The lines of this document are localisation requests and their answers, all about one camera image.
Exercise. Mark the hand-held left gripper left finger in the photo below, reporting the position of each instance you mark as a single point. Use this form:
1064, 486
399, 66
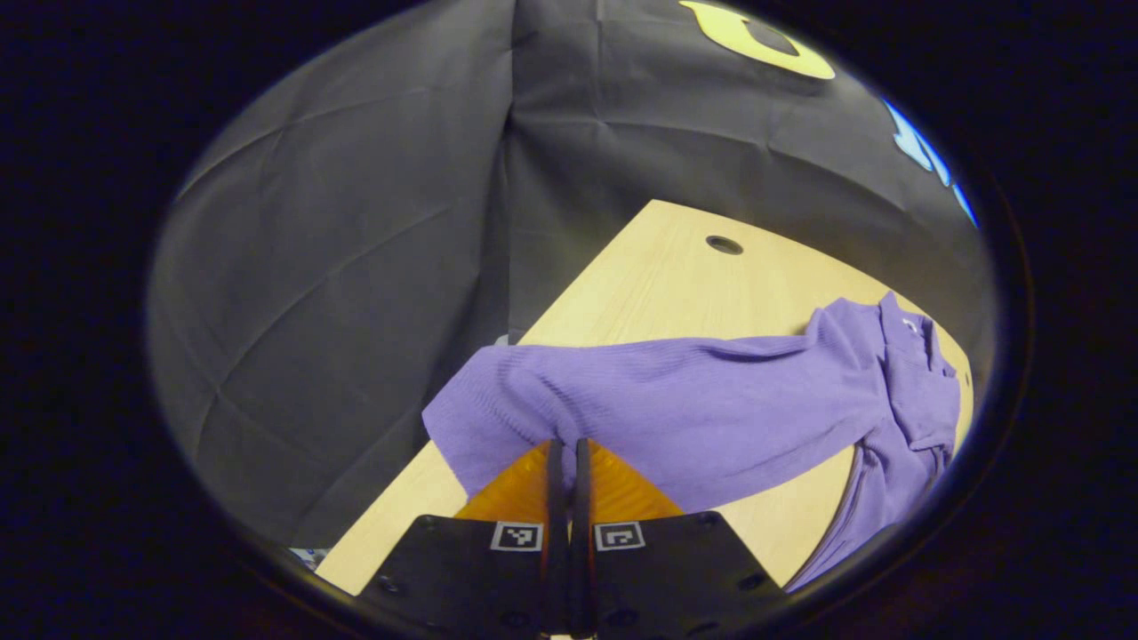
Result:
556, 498

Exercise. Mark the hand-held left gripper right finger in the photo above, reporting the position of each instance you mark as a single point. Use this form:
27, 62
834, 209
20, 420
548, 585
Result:
582, 498

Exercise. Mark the purple buttoned garment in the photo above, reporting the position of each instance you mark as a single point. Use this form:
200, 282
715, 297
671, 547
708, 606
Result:
693, 400

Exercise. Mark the black backdrop cloth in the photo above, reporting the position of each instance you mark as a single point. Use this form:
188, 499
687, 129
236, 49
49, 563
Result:
311, 267

